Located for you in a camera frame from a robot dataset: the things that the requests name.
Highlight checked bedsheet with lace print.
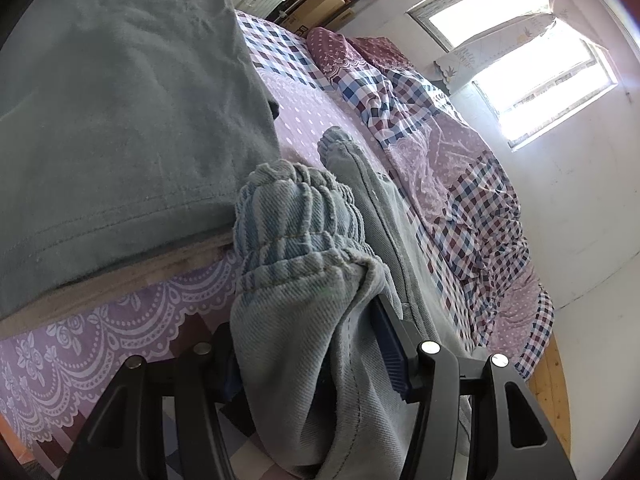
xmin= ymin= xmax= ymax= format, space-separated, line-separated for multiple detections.
xmin=0 ymin=10 xmax=481 ymax=480

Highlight cardboard box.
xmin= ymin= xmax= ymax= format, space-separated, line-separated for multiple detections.
xmin=280 ymin=0 xmax=361 ymax=36

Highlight light denim pants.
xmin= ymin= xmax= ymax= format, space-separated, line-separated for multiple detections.
xmin=231 ymin=127 xmax=473 ymax=480

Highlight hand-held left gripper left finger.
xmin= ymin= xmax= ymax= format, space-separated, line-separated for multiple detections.
xmin=55 ymin=325 xmax=251 ymax=480

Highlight white lace curtain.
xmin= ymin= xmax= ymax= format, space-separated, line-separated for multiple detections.
xmin=432 ymin=15 xmax=556 ymax=93

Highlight checked and dotted quilt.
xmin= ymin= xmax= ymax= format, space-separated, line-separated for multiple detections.
xmin=305 ymin=27 xmax=556 ymax=381

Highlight window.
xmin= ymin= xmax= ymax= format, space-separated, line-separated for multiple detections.
xmin=407 ymin=0 xmax=621 ymax=148

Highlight grey-green shirt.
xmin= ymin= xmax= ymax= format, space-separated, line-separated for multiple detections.
xmin=0 ymin=0 xmax=281 ymax=318

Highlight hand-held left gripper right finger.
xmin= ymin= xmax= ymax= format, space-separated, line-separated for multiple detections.
xmin=370 ymin=297 xmax=573 ymax=480

